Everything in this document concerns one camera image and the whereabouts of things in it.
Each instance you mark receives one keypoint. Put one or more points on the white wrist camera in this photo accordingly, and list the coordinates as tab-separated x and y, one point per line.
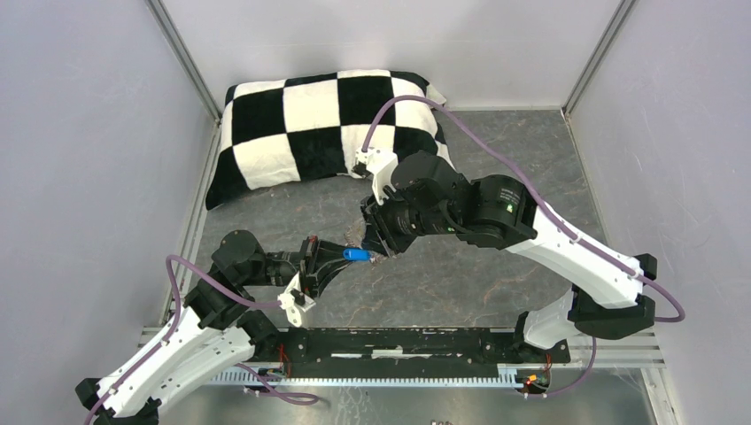
296	304
379	166

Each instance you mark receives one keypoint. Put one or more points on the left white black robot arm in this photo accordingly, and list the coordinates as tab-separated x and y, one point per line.
219	320

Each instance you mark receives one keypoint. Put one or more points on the right corner aluminium profile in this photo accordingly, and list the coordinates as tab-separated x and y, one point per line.
600	51

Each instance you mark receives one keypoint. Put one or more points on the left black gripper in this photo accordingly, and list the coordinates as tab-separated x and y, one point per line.
329	251

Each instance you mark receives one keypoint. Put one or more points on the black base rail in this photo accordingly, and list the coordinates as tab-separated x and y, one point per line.
420	353

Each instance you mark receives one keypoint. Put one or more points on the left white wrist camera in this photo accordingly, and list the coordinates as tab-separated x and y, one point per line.
296	304

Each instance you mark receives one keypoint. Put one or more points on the blue headed key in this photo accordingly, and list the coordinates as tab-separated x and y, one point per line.
356	255

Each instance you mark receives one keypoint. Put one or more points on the left corner aluminium profile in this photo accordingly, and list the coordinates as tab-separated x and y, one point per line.
183	56

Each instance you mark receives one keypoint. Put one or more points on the white toothed cable duct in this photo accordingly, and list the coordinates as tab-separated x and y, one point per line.
505	377

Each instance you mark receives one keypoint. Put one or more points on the black white checkered pillow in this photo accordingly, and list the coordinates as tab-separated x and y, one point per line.
302	129

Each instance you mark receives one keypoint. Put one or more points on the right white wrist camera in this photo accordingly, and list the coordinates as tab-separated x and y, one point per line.
379	166

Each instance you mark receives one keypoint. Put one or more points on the corner aluminium profile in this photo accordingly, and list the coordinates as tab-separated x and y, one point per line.
600	51
183	56

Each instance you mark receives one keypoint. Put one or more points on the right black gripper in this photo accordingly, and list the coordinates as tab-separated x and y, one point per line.
380	236

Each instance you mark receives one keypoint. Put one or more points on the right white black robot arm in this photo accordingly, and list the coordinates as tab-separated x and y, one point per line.
423	195

